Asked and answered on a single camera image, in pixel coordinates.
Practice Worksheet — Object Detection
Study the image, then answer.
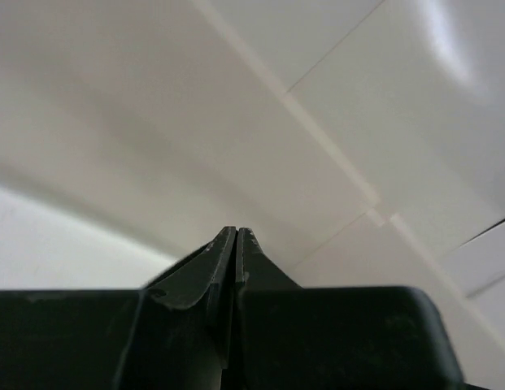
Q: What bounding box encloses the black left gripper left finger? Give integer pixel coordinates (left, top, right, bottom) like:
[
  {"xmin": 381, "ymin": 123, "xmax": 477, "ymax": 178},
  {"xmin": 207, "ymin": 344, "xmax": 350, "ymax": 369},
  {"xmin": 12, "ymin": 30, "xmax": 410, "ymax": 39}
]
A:
[{"xmin": 119, "ymin": 227, "xmax": 237, "ymax": 389}]

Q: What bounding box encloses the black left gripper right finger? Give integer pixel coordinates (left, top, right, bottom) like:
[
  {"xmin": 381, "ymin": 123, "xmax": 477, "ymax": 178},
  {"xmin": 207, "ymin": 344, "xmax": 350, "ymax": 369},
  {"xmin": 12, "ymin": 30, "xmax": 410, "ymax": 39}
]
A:
[{"xmin": 233, "ymin": 228, "xmax": 466, "ymax": 389}]

